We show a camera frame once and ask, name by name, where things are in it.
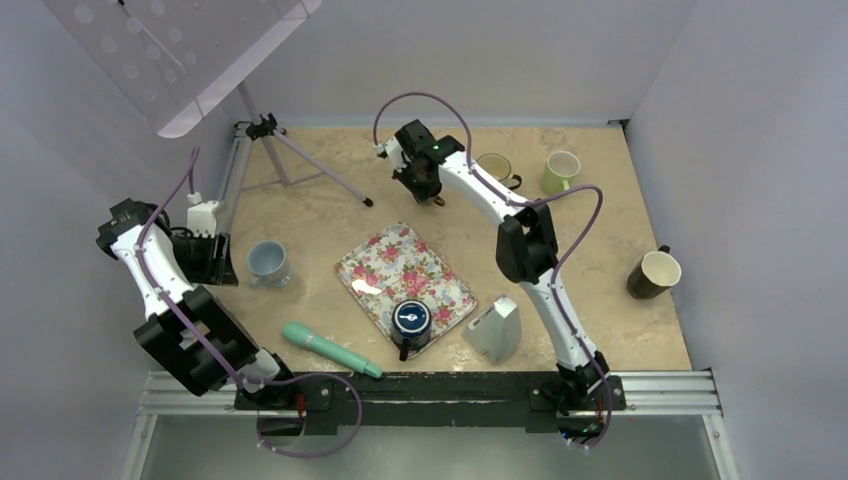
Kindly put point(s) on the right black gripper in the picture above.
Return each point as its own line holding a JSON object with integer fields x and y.
{"x": 421, "y": 193}

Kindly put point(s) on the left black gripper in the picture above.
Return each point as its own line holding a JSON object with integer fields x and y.
{"x": 216, "y": 269}

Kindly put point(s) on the grey mug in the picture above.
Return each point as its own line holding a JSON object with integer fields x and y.
{"x": 269, "y": 265}

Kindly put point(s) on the cream mug black handle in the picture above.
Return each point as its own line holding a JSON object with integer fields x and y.
{"x": 500, "y": 168}

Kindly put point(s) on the light green mug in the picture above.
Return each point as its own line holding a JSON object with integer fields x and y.
{"x": 560, "y": 170}

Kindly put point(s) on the dark blue mug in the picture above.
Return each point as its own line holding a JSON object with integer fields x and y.
{"x": 410, "y": 327}

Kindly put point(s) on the brown small mug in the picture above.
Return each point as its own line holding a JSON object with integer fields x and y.
{"x": 435, "y": 201}

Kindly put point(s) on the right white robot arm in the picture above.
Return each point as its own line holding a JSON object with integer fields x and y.
{"x": 526, "y": 251}

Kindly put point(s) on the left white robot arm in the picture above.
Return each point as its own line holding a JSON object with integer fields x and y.
{"x": 186, "y": 329}

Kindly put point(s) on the floral tray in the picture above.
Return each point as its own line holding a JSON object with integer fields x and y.
{"x": 396, "y": 265}

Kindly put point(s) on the teal cylindrical bottle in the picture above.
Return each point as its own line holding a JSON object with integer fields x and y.
{"x": 305, "y": 338}

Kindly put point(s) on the silver tripod stand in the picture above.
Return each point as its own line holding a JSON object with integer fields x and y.
{"x": 264, "y": 128}

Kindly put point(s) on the silver wedge box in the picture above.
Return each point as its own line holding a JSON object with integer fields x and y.
{"x": 495, "y": 333}

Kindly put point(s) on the perforated clear panel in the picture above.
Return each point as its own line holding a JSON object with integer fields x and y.
{"x": 177, "y": 60}

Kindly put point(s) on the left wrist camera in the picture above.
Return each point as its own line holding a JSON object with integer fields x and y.
{"x": 202, "y": 215}

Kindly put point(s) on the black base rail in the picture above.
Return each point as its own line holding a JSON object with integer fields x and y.
{"x": 535, "y": 401}

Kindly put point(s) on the aluminium frame rail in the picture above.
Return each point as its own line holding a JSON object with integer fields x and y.
{"x": 645, "y": 393}

